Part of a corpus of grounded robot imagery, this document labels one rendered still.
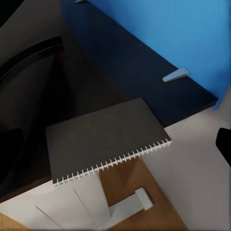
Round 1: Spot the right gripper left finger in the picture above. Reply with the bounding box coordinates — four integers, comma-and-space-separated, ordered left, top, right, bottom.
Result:
0, 128, 25, 186

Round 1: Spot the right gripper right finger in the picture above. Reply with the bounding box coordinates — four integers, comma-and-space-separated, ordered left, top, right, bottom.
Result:
216, 128, 231, 167

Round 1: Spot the notebook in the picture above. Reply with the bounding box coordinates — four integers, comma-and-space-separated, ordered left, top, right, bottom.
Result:
45, 97, 172, 186

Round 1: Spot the monitor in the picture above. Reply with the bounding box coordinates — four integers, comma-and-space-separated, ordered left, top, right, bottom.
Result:
0, 0, 61, 169

